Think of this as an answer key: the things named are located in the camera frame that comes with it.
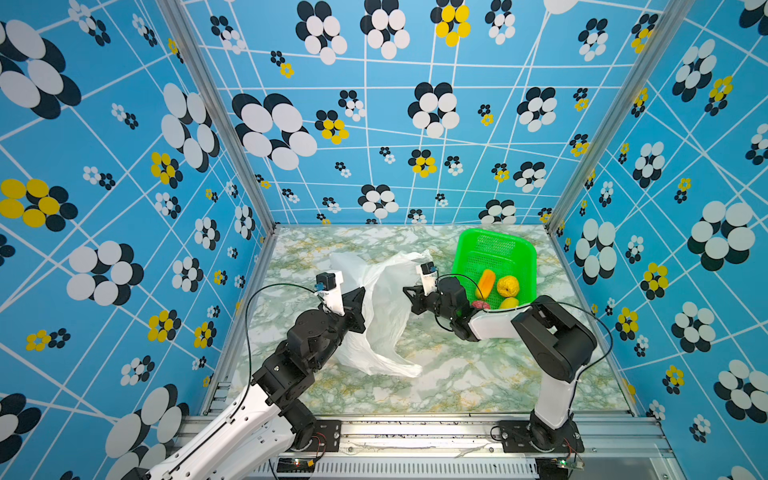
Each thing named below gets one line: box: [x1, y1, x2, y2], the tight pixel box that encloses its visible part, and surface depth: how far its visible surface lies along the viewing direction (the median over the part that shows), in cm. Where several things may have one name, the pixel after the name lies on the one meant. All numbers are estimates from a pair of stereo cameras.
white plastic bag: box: [329, 250, 432, 377], surface depth 78 cm
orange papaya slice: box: [476, 269, 496, 299], surface depth 99 cm
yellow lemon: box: [497, 275, 520, 298], surface depth 98 cm
